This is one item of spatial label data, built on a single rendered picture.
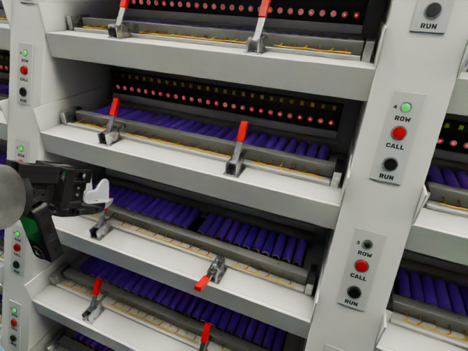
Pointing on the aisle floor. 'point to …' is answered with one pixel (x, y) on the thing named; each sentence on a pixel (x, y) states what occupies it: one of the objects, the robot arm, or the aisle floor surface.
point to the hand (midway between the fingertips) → (104, 202)
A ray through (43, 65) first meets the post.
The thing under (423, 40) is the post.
